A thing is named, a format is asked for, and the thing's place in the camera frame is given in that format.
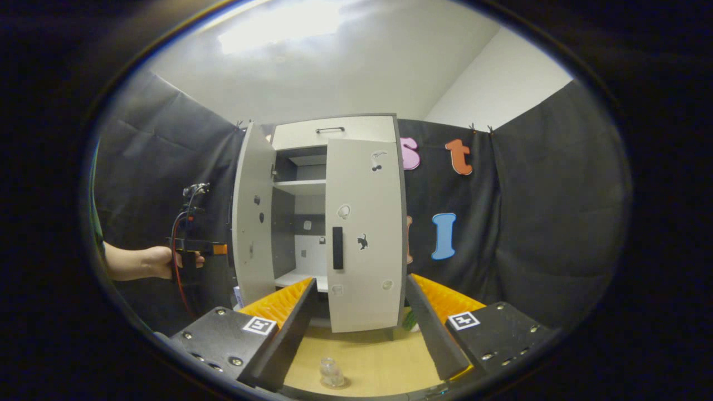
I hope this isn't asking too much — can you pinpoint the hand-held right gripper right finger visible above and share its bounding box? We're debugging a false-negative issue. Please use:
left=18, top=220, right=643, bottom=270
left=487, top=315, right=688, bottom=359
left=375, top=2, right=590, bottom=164
left=404, top=273, right=555, bottom=392

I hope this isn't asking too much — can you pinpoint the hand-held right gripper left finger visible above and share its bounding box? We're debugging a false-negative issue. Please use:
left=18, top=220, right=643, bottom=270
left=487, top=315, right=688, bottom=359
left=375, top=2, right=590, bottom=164
left=169, top=277, right=318, bottom=392

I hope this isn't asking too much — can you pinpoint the white cabinet door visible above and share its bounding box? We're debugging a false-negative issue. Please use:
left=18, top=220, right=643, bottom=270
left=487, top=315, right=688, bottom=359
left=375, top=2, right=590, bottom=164
left=231, top=122, right=278, bottom=308
left=325, top=138, right=407, bottom=334

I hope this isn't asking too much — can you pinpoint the clear bottle with black cap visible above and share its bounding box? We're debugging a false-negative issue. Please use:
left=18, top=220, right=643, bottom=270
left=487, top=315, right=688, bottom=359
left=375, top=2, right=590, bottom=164
left=319, top=357, right=347, bottom=388

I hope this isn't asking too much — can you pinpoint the white and grey cabinet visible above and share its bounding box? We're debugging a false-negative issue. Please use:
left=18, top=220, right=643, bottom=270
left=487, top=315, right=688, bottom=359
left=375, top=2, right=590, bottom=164
left=231, top=114, right=411, bottom=336

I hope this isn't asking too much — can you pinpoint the white cabinet shelf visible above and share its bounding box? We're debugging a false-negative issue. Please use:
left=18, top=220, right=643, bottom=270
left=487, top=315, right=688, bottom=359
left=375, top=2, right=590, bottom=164
left=272, top=179, right=328, bottom=196

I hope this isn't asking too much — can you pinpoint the white cabinet drawer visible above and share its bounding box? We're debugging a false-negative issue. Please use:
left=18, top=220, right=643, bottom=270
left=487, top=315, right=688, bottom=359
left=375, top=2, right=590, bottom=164
left=271, top=115, right=398, bottom=150

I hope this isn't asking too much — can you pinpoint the black backdrop cloth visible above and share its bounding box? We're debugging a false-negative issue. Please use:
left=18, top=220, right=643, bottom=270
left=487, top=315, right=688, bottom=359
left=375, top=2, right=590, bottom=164
left=91, top=69, right=633, bottom=336

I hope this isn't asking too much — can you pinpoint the ceiling light panel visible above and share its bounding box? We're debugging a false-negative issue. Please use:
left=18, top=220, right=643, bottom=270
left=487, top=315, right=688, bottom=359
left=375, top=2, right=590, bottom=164
left=217, top=0, right=346, bottom=55

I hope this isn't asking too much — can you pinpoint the black door handle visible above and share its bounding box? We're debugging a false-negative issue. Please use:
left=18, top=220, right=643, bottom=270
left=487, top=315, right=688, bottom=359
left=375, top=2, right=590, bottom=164
left=332, top=226, right=345, bottom=271

